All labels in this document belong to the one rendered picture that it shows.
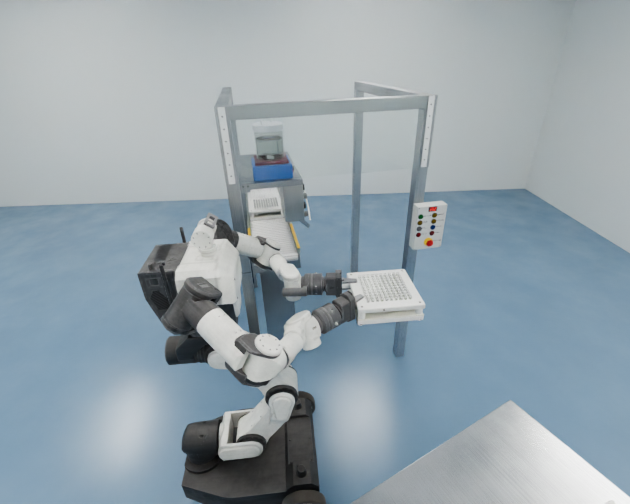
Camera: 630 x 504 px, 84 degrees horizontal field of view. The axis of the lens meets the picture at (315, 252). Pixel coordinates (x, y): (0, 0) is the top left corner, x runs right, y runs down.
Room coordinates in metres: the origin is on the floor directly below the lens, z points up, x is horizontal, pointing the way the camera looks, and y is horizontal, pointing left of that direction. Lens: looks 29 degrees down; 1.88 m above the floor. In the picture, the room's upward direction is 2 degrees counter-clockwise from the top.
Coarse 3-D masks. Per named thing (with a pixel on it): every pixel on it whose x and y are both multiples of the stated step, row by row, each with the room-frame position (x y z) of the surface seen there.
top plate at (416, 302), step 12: (348, 276) 1.20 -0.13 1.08; (396, 276) 1.19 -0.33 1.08; (408, 276) 1.19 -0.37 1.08; (360, 288) 1.12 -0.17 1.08; (384, 288) 1.11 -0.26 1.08; (408, 288) 1.11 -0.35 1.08; (360, 300) 1.04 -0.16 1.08; (384, 300) 1.04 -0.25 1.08; (396, 300) 1.03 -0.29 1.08; (408, 300) 1.03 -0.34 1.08; (420, 300) 1.03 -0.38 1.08; (360, 312) 0.99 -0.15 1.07; (372, 312) 0.99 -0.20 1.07
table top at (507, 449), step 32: (512, 416) 0.68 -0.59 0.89; (448, 448) 0.59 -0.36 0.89; (480, 448) 0.59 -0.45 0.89; (512, 448) 0.58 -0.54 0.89; (544, 448) 0.58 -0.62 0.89; (416, 480) 0.51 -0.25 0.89; (448, 480) 0.51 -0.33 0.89; (480, 480) 0.50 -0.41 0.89; (512, 480) 0.50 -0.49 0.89; (544, 480) 0.50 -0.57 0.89; (576, 480) 0.50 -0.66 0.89; (608, 480) 0.49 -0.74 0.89
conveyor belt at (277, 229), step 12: (252, 192) 2.83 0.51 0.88; (264, 192) 2.82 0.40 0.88; (276, 192) 2.81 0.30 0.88; (252, 228) 2.12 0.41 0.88; (264, 228) 2.11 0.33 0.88; (276, 228) 2.11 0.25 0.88; (288, 228) 2.10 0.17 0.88; (276, 240) 1.93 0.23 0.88; (288, 240) 1.93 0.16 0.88; (288, 252) 1.78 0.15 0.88
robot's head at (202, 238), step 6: (210, 222) 1.11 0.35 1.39; (198, 228) 1.03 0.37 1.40; (204, 228) 1.03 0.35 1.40; (210, 228) 1.05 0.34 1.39; (192, 234) 1.01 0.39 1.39; (198, 234) 1.01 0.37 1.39; (204, 234) 1.01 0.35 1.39; (210, 234) 1.02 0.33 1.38; (192, 240) 1.01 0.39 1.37; (198, 240) 1.01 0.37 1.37; (204, 240) 1.01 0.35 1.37; (210, 240) 1.01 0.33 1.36; (198, 246) 1.01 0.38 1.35; (204, 246) 1.01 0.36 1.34; (210, 246) 1.05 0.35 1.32; (216, 246) 1.07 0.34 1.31
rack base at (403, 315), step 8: (376, 312) 1.02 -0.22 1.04; (384, 312) 1.02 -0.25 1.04; (392, 312) 1.02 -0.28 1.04; (400, 312) 1.02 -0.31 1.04; (408, 312) 1.02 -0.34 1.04; (360, 320) 0.99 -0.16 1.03; (368, 320) 0.99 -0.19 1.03; (376, 320) 0.99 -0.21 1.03; (384, 320) 0.99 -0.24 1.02; (392, 320) 1.00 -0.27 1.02; (400, 320) 1.00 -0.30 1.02; (408, 320) 1.00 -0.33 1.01
